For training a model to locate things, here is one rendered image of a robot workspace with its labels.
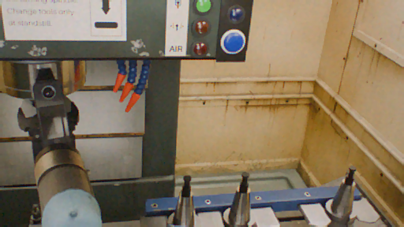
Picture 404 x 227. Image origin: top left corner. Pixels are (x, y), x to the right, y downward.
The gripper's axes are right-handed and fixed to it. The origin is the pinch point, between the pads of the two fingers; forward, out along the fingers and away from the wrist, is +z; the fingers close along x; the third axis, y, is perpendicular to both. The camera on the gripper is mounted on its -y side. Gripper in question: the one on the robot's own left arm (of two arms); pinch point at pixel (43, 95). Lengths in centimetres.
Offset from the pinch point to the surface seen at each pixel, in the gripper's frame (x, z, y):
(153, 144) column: 35, 37, 43
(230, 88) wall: 77, 65, 41
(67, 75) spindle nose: 3.6, -7.8, -7.7
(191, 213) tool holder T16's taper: 22.1, -24.2, 14.7
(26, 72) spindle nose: -2.9, -8.0, -9.0
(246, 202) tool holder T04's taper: 32.4, -26.2, 13.2
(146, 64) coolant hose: 17.7, -7.8, -8.5
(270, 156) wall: 100, 59, 76
